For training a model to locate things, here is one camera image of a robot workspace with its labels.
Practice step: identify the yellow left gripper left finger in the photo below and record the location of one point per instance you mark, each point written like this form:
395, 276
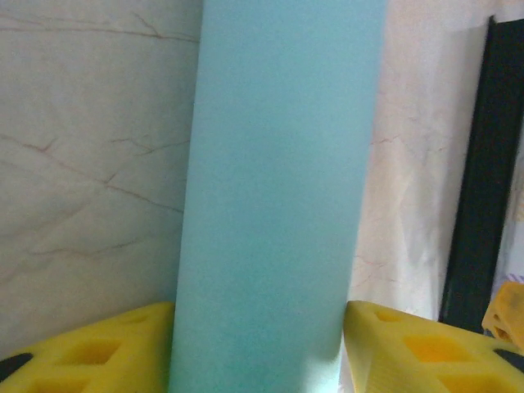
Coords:
102, 352

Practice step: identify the black white chessboard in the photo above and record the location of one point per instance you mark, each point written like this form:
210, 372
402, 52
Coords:
479, 184

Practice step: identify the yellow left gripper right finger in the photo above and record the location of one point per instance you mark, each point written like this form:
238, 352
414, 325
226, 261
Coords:
409, 356

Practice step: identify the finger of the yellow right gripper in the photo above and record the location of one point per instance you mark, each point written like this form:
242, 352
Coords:
507, 311

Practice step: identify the light blue paper sheet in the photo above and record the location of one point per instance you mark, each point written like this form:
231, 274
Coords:
278, 184

